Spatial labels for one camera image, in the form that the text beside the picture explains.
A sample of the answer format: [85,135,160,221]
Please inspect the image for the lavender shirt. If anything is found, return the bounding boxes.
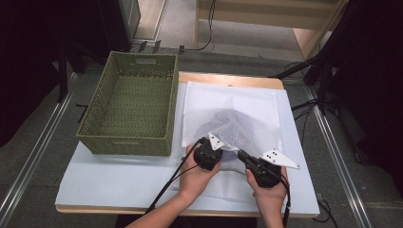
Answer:
[195,108,274,163]

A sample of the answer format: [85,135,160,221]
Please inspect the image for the person's right hand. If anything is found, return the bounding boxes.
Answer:
[244,165,290,211]

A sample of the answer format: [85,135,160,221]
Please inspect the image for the white table mat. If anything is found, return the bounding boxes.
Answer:
[55,83,320,216]

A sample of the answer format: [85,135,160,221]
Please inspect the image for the dark cabinet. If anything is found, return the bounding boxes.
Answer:
[97,0,143,54]

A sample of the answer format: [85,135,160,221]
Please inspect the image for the green woven basket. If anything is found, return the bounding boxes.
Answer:
[76,50,180,157]

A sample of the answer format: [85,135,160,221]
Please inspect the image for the black metal stand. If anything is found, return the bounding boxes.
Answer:
[268,0,359,116]

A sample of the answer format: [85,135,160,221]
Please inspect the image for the wooden table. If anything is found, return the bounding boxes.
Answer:
[55,71,319,219]

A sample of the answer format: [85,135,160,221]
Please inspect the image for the black floor cable loop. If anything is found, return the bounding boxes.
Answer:
[312,192,339,228]

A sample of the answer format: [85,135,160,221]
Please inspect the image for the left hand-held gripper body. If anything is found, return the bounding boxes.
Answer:
[193,132,225,172]

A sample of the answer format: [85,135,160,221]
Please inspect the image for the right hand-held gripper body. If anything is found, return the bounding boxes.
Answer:
[244,148,301,189]

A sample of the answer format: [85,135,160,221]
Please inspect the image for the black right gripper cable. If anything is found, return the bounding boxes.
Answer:
[268,170,292,228]

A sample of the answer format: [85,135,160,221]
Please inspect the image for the light wooden shelf unit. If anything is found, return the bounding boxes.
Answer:
[194,0,350,60]

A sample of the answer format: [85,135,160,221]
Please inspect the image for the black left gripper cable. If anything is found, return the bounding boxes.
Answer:
[144,137,207,217]

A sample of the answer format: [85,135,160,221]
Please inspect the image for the person's left hand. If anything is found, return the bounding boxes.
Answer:
[178,143,223,204]

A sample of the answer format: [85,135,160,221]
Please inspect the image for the white mesh laundry bag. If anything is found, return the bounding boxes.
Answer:
[172,81,283,204]

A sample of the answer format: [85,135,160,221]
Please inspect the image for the black floor cables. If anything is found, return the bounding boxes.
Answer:
[290,97,319,147]

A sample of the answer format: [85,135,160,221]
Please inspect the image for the black hanging cable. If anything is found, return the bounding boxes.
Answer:
[182,0,217,53]

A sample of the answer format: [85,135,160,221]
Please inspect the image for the metal floor rail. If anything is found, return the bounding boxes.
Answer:
[304,85,374,228]
[0,71,79,222]

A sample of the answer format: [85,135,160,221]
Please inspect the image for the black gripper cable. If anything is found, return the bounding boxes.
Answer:
[144,137,207,217]
[268,170,292,228]

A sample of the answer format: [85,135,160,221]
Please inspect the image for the black metal frame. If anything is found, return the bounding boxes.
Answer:
[56,40,109,105]

